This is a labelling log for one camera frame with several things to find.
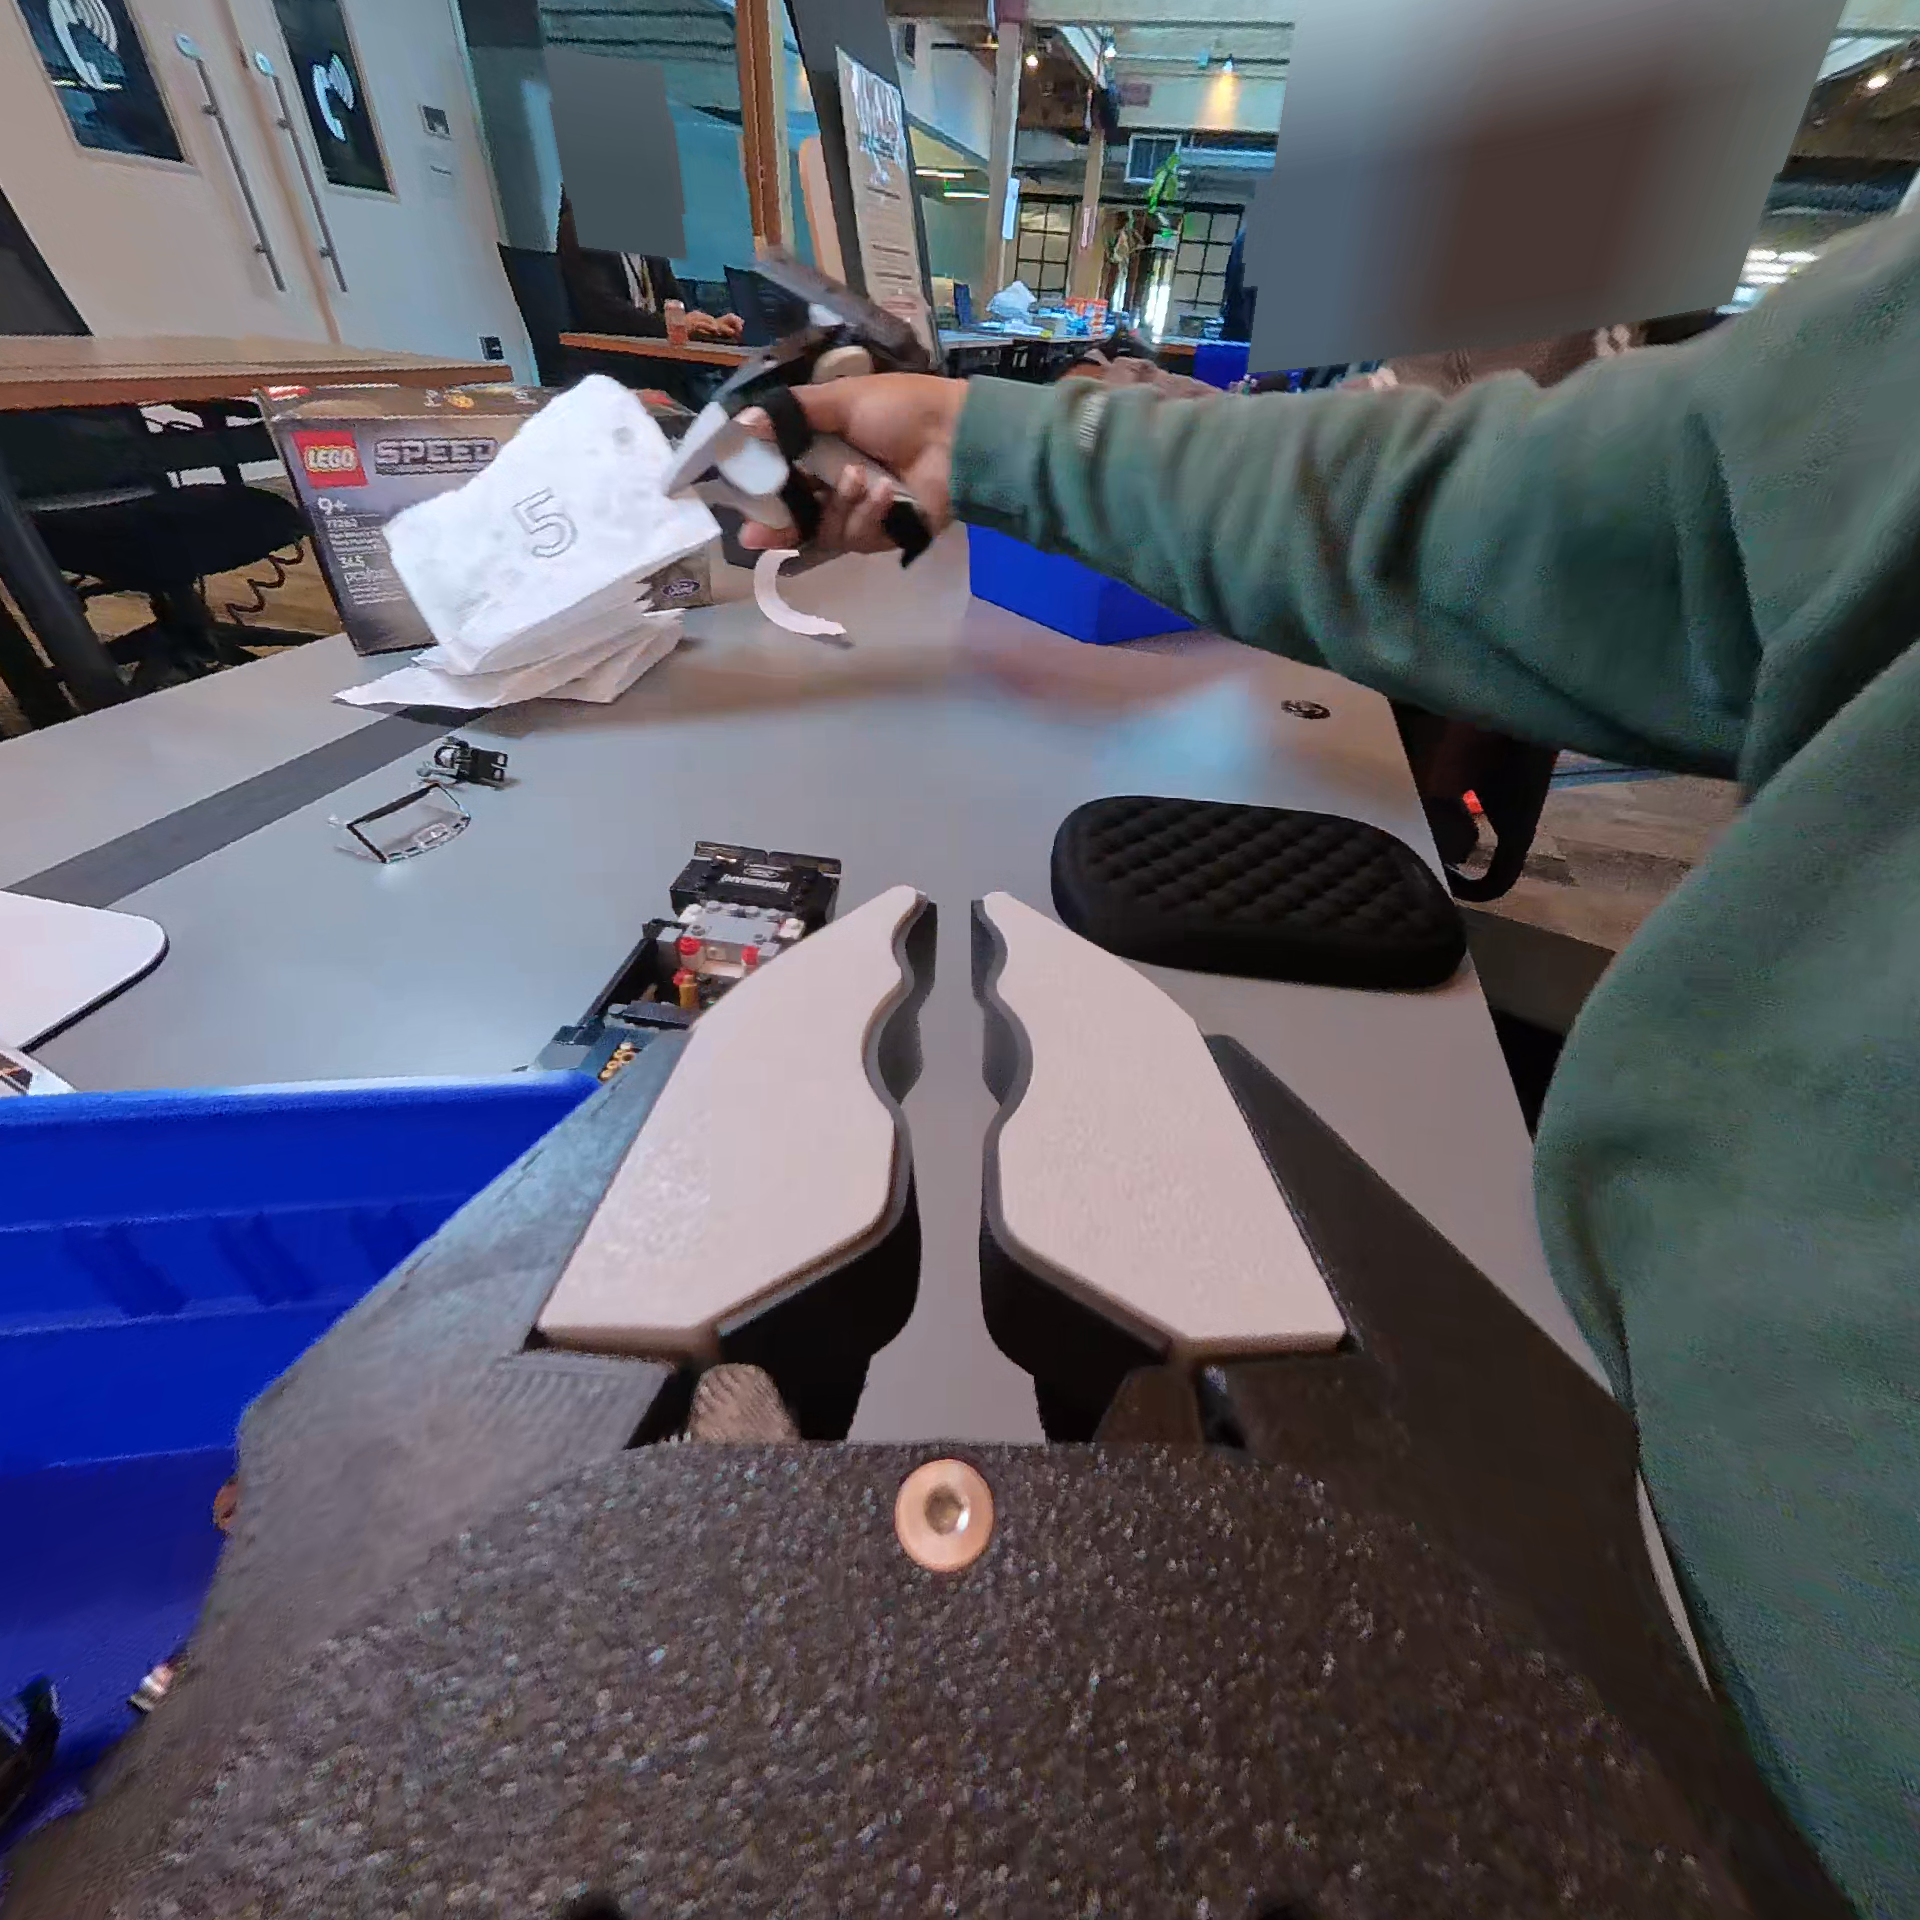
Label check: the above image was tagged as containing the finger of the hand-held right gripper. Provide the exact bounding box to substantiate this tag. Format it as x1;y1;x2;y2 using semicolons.
662;397;799;504

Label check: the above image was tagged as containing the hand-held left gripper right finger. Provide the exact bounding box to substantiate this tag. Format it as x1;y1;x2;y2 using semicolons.
967;892;1354;1412

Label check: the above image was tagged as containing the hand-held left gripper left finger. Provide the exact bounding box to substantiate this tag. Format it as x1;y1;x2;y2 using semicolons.
534;887;933;1412

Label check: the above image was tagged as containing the printed white paper bag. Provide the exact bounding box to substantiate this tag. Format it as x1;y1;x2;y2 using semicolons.
381;373;729;680

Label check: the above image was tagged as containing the lego car model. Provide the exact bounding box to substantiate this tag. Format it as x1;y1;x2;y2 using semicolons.
534;839;847;1080

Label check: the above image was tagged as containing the blue plastic bin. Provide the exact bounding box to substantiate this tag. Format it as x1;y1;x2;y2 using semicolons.
0;1072;607;1834
964;523;1210;650

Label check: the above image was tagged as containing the lego set box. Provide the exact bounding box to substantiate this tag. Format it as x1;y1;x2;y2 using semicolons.
262;379;729;658

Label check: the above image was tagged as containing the clear lego windshield piece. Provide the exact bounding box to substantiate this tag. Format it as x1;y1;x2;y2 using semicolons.
334;784;476;868

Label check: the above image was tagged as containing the torn white paper strip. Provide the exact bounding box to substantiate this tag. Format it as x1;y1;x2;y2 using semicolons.
747;547;854;644

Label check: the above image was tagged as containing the white booklet stand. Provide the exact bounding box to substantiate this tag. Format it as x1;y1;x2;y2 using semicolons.
787;0;938;332

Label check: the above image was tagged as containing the crumpled white paper bag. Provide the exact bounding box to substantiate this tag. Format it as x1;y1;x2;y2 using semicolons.
334;602;697;715

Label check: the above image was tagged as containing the black office chair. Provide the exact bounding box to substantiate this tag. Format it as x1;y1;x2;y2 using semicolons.
0;181;318;723

